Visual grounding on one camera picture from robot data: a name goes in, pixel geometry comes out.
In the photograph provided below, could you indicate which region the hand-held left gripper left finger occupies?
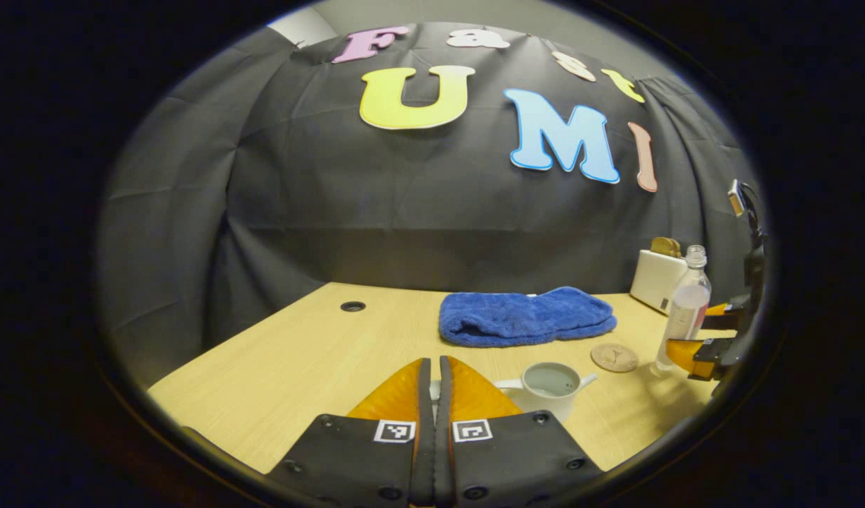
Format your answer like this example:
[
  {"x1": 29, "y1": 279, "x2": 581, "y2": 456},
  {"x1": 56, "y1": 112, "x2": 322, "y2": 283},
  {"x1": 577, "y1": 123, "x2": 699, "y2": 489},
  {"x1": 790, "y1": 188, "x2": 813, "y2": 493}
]
[{"x1": 265, "y1": 357, "x2": 434, "y2": 507}]

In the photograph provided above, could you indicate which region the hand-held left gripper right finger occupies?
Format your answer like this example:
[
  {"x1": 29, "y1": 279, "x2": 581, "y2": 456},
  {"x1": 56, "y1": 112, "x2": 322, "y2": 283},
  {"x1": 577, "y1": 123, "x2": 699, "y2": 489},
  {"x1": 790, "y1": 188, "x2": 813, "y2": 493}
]
[{"x1": 433, "y1": 355, "x2": 606, "y2": 507}]

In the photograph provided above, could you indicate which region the clear plastic water bottle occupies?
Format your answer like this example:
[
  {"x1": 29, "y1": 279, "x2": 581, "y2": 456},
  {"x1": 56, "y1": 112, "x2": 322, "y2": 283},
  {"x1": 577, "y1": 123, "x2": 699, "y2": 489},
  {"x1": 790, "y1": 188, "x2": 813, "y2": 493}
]
[{"x1": 655, "y1": 245, "x2": 713, "y2": 373}]

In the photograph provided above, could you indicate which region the round brown coaster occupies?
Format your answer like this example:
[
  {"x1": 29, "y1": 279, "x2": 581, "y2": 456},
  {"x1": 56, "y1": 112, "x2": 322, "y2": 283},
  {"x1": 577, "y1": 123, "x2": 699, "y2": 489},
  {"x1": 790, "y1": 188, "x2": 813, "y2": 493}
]
[{"x1": 591, "y1": 343, "x2": 639, "y2": 373}]

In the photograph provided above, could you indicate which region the white ceramic teacup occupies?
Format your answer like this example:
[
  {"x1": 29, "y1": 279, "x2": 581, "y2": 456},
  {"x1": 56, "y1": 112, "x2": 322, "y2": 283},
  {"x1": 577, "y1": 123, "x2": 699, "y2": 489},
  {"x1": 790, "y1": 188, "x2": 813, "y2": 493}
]
[{"x1": 494, "y1": 362, "x2": 598, "y2": 423}]

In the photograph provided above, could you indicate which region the white toaster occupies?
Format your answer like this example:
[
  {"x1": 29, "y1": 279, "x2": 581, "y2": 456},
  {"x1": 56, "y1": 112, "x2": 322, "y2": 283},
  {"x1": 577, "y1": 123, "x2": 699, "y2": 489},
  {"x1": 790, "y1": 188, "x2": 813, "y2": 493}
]
[{"x1": 629, "y1": 249, "x2": 689, "y2": 315}]

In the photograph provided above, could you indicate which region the blue towel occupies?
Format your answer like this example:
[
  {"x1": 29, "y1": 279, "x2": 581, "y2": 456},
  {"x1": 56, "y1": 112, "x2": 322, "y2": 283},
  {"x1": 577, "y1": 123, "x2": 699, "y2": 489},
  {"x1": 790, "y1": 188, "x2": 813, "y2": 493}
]
[{"x1": 439, "y1": 286, "x2": 617, "y2": 348}]

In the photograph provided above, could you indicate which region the black backdrop cloth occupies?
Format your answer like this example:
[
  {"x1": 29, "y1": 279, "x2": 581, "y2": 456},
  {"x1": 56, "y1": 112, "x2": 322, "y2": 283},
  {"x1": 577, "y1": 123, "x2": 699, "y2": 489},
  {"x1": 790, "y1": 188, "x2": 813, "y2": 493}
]
[{"x1": 97, "y1": 21, "x2": 758, "y2": 389}]

